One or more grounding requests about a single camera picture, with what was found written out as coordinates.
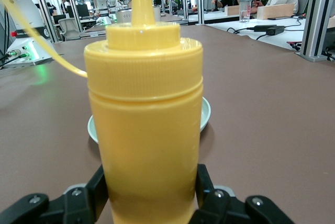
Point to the light wooden box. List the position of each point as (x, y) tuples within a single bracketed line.
[(274, 12)]

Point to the red black clip leads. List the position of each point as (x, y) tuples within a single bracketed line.
[(293, 45)]

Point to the yellow squeeze bottle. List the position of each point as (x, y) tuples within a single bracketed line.
[(146, 129)]

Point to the clear water bottle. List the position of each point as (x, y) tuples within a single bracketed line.
[(245, 9)]

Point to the beige toaster chrome top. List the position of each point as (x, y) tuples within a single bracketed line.
[(121, 17)]

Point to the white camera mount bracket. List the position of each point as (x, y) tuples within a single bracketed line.
[(314, 57)]

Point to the pale green plate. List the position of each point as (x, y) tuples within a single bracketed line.
[(205, 114)]

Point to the grey office chair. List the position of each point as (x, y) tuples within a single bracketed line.
[(69, 29)]

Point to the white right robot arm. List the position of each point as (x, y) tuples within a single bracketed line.
[(23, 12)]

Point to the grey aluminium camera post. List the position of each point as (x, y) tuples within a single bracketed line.
[(318, 12)]

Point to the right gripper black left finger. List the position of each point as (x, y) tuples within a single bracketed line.
[(78, 203)]

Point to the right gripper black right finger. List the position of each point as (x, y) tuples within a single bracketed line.
[(217, 205)]

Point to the black power adapter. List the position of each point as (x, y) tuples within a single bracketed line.
[(272, 29)]

